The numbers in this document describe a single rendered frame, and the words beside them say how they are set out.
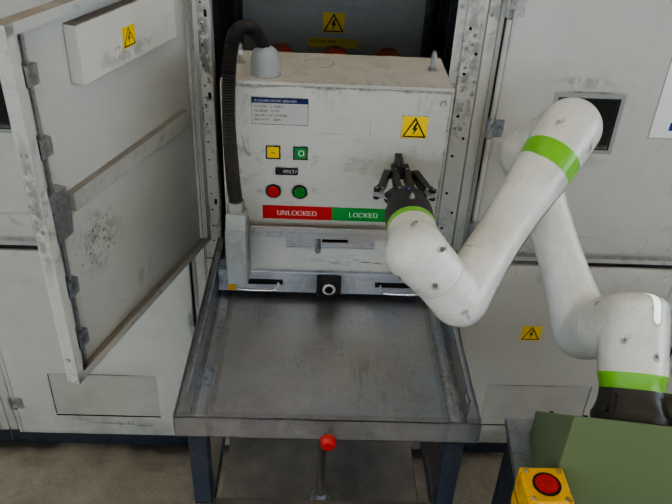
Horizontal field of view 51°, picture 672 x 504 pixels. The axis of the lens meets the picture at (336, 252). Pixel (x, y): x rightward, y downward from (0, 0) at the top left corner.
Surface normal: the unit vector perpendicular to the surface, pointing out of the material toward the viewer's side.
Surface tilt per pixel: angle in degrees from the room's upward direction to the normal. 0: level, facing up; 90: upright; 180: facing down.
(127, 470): 0
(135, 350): 90
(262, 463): 0
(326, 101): 90
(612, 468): 90
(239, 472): 0
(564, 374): 90
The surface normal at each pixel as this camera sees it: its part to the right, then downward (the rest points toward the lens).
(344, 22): 0.01, 0.54
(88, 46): 0.95, 0.19
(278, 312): 0.04, -0.84
